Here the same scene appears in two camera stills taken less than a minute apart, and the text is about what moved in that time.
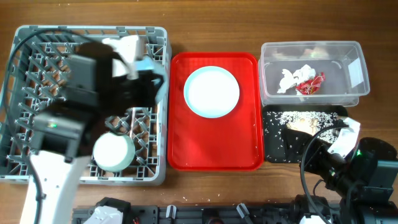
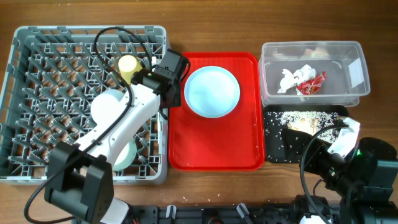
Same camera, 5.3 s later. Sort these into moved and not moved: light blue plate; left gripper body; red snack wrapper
Moved: left gripper body
Not moved: red snack wrapper; light blue plate
